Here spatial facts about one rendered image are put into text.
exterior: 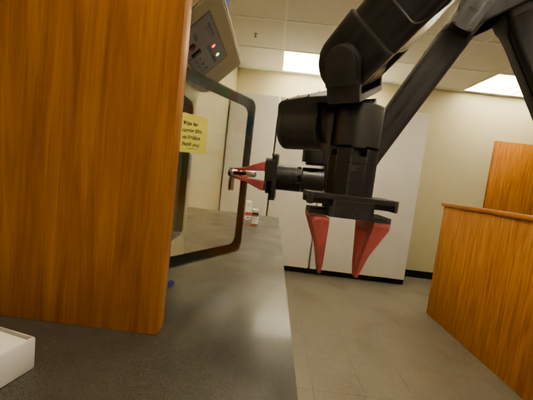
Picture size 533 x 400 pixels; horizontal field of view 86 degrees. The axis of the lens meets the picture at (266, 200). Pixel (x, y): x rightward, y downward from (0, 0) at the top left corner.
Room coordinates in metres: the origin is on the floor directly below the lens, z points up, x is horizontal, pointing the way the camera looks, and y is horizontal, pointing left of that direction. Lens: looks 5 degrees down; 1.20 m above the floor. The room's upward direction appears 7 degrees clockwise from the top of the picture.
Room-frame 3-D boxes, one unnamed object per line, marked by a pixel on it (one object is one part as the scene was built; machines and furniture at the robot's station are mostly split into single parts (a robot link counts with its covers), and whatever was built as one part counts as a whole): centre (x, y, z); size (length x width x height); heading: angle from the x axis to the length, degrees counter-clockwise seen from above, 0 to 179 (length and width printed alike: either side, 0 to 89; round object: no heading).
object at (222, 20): (0.65, 0.17, 1.46); 0.32 x 0.11 x 0.10; 179
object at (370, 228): (0.35, -0.11, 1.14); 0.07 x 0.07 x 0.09; 89
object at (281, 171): (0.65, -0.04, 1.20); 0.07 x 0.07 x 0.10; 86
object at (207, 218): (0.63, 0.14, 1.19); 0.30 x 0.01 x 0.40; 148
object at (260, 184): (0.65, 0.04, 1.20); 0.09 x 0.07 x 0.07; 86
